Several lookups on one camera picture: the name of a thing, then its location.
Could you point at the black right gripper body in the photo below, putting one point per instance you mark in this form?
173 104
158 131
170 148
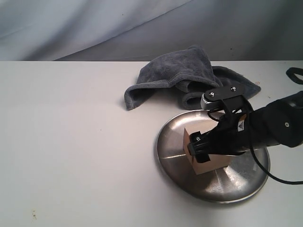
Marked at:
231 138

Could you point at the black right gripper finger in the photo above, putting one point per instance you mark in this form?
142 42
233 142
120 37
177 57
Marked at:
198 138
199 151

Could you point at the wooden block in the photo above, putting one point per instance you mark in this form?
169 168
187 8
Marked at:
216 161

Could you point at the grey fleece towel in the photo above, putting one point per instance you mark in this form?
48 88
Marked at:
190 72

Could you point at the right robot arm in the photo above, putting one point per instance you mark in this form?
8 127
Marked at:
280 122

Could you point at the round steel plate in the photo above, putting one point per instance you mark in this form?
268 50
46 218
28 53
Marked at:
223 179

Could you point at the white backdrop sheet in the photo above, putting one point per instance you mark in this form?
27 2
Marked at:
140 30

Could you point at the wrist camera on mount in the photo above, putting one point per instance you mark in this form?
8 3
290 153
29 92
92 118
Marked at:
222 97

